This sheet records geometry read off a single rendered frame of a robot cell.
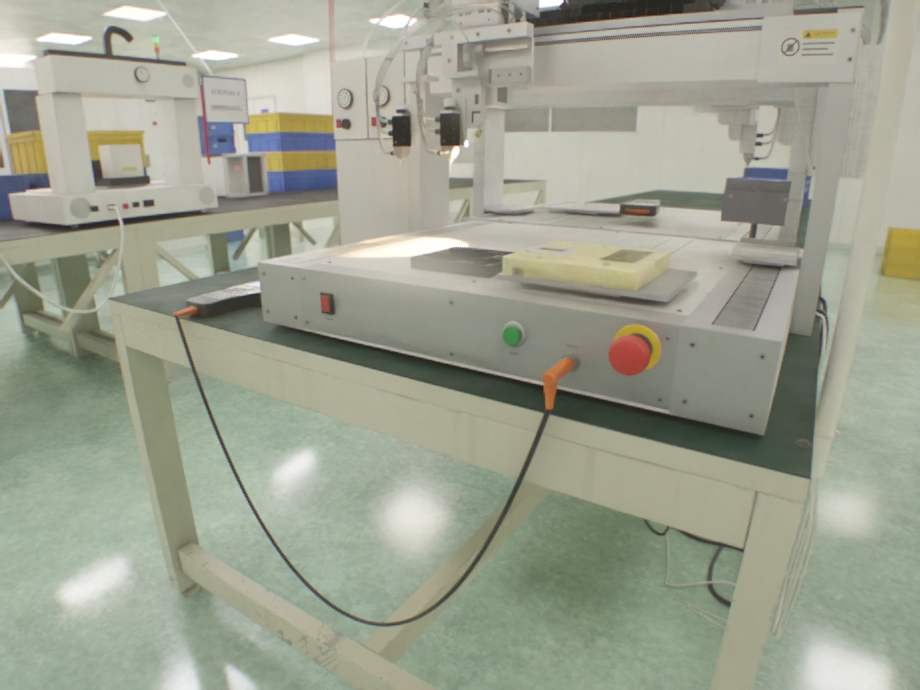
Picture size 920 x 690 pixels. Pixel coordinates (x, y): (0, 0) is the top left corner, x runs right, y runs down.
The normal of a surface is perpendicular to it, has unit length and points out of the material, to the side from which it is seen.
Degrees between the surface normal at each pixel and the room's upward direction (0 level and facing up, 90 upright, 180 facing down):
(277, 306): 90
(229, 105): 90
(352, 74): 90
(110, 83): 90
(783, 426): 0
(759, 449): 0
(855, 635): 0
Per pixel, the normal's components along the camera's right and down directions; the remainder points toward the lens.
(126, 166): 0.84, 0.18
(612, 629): 0.00, -0.95
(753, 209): -0.54, 0.27
